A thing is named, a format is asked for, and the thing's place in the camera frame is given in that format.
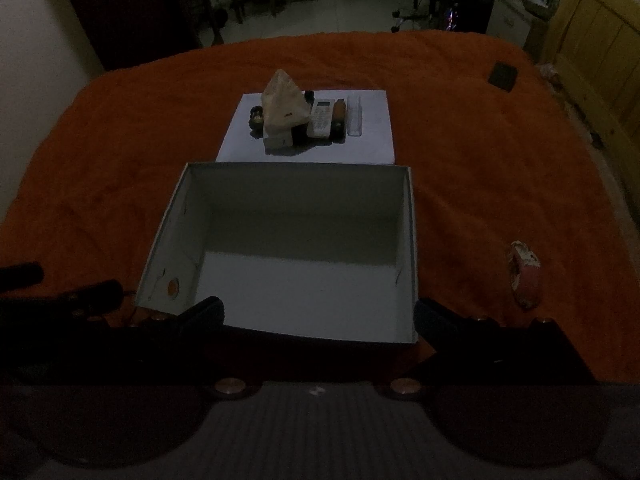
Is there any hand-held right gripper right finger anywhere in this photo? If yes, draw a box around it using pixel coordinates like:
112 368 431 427
380 297 598 401

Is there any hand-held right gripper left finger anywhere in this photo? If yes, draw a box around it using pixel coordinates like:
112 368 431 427
37 296 261 401

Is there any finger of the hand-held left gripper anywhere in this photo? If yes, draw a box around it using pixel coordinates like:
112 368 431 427
0 280 124 317
0 262 44 292

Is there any white cardboard box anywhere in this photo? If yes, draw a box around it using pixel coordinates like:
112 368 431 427
135 161 418 343

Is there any white paper sheet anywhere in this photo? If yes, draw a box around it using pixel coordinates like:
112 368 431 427
216 91 397 165

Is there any white remote control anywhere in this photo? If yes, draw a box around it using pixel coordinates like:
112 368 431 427
306 100 336 139

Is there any cream tissue pack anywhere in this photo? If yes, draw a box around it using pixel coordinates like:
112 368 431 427
261 69 313 156

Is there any pink tape roll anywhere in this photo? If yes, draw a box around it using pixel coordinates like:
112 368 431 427
509 240 542 310

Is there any orange blanket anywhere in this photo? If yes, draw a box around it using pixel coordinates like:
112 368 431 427
0 30 640 391

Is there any glass tube with black cap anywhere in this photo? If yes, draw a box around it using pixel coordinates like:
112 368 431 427
295 90 315 146

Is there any black wallet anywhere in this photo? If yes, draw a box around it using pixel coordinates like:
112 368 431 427
489 61 519 92

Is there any dark wooden wardrobe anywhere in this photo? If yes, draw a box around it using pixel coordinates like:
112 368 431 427
52 0 213 72

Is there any office chair base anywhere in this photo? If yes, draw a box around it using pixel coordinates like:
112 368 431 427
390 7 442 34

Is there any computer with coloured lights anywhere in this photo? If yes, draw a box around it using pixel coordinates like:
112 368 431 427
440 0 488 34

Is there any white cabinet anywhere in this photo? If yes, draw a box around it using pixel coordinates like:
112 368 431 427
487 0 548 53

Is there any wooden headboard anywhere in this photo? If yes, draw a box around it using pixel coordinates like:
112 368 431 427
542 0 640 161

